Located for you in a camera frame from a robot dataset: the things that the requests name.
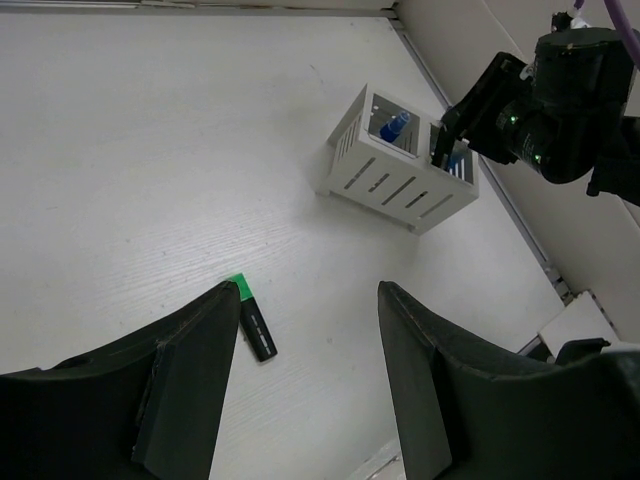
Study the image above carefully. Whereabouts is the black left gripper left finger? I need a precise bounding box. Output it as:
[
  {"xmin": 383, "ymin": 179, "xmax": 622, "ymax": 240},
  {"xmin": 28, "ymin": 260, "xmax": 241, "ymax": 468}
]
[{"xmin": 1, "ymin": 281, "xmax": 239, "ymax": 479}]

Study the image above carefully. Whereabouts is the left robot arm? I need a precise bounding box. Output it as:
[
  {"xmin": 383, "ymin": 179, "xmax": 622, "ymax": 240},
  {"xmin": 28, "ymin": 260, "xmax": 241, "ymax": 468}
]
[{"xmin": 1, "ymin": 281, "xmax": 639, "ymax": 479}]

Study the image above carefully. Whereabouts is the green cap highlighter marker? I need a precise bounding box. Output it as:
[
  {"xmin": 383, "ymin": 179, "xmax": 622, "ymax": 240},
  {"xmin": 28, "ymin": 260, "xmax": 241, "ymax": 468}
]
[{"xmin": 229, "ymin": 273, "xmax": 278, "ymax": 363}]

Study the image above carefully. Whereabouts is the white foam block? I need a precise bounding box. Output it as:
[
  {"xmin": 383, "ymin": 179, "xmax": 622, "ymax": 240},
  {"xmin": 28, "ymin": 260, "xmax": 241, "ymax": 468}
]
[{"xmin": 519, "ymin": 290, "xmax": 619, "ymax": 356}]

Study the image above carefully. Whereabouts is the blue pen in holder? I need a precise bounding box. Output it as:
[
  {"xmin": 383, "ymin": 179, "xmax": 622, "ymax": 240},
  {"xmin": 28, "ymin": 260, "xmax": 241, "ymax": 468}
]
[{"xmin": 379, "ymin": 111, "xmax": 411, "ymax": 143}]

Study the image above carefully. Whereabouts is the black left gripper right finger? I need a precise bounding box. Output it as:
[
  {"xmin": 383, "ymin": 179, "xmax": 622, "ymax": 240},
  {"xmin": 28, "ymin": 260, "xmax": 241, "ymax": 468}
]
[{"xmin": 377, "ymin": 281, "xmax": 639, "ymax": 479}]

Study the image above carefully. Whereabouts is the blue cap highlighter marker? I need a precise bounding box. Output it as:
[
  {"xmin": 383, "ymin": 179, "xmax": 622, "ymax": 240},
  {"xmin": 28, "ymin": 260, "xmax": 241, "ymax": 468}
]
[{"xmin": 447, "ymin": 150, "xmax": 466, "ymax": 179}]

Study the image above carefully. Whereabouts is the white slotted pen holder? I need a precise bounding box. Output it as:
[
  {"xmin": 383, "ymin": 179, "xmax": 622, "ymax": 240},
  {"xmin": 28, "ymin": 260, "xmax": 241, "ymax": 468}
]
[{"xmin": 318, "ymin": 85, "xmax": 479, "ymax": 235}]

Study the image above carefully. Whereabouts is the aluminium rail right side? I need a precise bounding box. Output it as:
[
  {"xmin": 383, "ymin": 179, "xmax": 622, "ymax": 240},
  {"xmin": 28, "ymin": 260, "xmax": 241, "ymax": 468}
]
[{"xmin": 384, "ymin": 7, "xmax": 571, "ymax": 296}]

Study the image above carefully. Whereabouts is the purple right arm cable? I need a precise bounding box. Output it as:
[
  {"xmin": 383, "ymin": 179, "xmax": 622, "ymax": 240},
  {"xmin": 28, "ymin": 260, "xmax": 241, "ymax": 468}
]
[{"xmin": 602, "ymin": 0, "xmax": 640, "ymax": 66}]

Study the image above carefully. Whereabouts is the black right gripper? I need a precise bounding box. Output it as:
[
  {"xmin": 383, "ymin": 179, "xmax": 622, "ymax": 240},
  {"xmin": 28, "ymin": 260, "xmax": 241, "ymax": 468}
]
[{"xmin": 431, "ymin": 27, "xmax": 639, "ymax": 195}]

